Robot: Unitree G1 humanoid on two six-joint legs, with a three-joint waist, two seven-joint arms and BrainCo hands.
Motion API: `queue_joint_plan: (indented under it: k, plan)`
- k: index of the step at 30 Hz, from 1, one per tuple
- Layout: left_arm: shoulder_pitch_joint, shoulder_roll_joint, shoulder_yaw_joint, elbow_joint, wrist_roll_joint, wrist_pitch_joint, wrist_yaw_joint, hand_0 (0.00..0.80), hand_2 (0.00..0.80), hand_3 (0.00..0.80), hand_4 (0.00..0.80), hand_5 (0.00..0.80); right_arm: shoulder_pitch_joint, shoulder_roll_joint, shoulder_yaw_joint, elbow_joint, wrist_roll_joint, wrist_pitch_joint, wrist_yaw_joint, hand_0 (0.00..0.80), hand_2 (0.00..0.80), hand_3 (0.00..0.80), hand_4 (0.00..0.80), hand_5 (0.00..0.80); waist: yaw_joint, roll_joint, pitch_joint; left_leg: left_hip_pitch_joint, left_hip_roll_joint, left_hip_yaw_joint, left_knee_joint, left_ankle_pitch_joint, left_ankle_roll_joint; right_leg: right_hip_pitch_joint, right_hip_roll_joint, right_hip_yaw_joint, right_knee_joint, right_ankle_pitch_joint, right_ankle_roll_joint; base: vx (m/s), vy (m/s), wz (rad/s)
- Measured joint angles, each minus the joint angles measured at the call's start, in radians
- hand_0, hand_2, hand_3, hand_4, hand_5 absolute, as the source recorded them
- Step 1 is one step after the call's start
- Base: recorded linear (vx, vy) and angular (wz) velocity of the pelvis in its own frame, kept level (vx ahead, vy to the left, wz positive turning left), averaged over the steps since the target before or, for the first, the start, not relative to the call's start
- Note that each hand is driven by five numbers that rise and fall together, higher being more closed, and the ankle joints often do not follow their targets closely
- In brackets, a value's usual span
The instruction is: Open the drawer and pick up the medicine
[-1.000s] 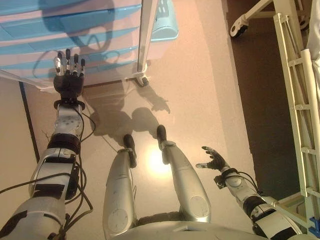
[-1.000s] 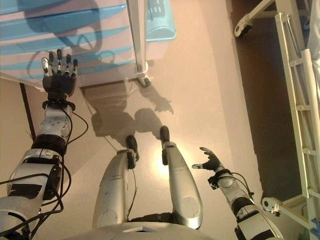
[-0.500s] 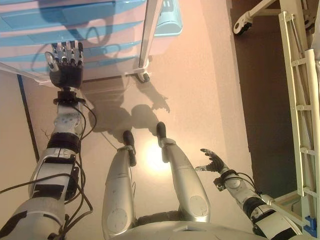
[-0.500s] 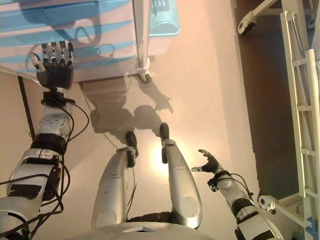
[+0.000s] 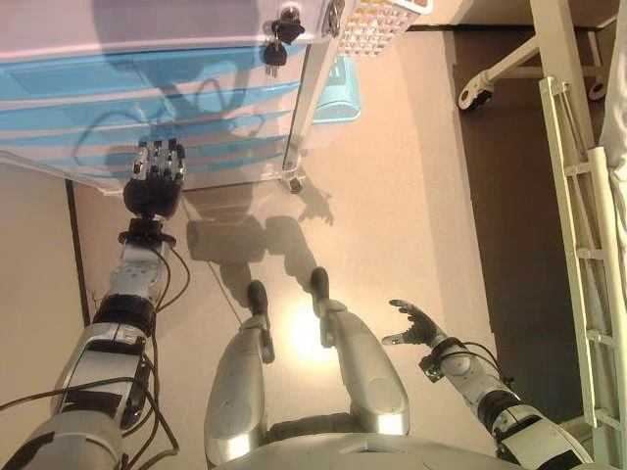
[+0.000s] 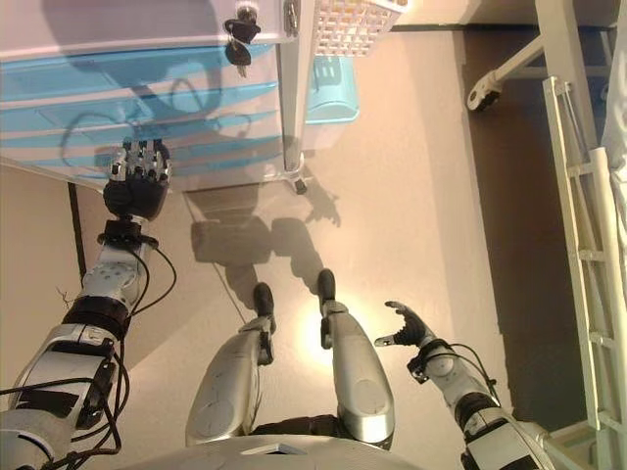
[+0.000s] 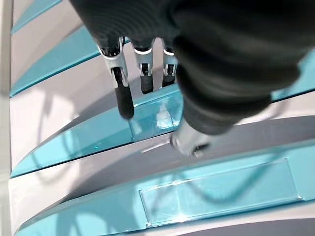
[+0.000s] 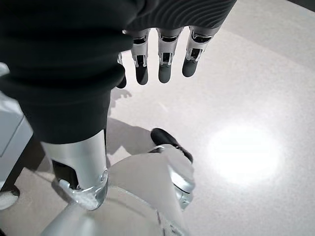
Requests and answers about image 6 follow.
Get bed caster wheel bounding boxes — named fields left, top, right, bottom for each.
left=465, top=72, right=506, bottom=113

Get black keys in lock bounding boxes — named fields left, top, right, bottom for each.
left=223, top=0, right=264, bottom=79

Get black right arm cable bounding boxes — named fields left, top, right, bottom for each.
left=450, top=342, right=506, bottom=407

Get white medical cart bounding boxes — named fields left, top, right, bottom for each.
left=0, top=0, right=314, bottom=195

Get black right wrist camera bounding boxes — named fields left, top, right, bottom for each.
left=407, top=352, right=427, bottom=383

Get right dark robot hand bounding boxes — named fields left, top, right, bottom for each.
left=374, top=301, right=437, bottom=349

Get grey robot torso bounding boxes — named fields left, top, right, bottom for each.
left=112, top=415, right=471, bottom=470

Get slim blue cart drawer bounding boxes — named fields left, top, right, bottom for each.
left=0, top=95, right=280, bottom=131
left=63, top=136, right=285, bottom=177
left=0, top=110, right=283, bottom=153

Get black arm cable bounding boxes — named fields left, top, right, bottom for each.
left=0, top=239, right=177, bottom=466
left=450, top=342, right=506, bottom=407

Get light blue waste bin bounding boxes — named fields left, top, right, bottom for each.
left=303, top=53, right=362, bottom=151

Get left dark robot hand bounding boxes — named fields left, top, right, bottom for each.
left=101, top=139, right=173, bottom=219

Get cream hospital bed frame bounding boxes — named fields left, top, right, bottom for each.
left=464, top=0, right=627, bottom=470

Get cream bed side rail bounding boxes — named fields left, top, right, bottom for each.
left=541, top=75, right=627, bottom=447

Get right silver robot leg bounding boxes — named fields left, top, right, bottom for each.
left=315, top=267, right=396, bottom=445

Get white perforated side basket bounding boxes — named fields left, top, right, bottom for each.
left=311, top=0, right=410, bottom=60

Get tall blue cart drawer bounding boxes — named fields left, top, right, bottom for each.
left=0, top=43, right=278, bottom=107

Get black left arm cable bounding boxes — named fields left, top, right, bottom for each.
left=0, top=239, right=177, bottom=466

